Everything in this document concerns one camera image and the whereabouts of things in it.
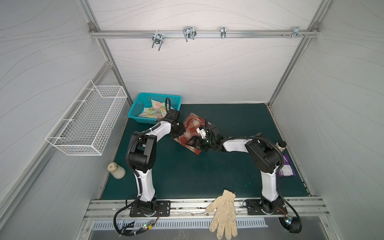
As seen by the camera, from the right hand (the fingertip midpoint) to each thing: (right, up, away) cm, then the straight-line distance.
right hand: (191, 142), depth 92 cm
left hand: (-4, +8, +7) cm, 11 cm away
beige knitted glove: (+16, -33, -21) cm, 43 cm away
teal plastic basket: (-40, +29, +25) cm, 56 cm away
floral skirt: (-25, +21, +16) cm, 36 cm away
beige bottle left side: (-39, -12, -15) cm, 43 cm away
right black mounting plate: (+33, -29, -19) cm, 48 cm away
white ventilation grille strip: (-9, -36, -22) cm, 43 cm away
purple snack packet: (+55, -14, -8) cm, 58 cm away
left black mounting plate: (-14, -31, -18) cm, 38 cm away
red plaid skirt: (0, +12, +12) cm, 17 cm away
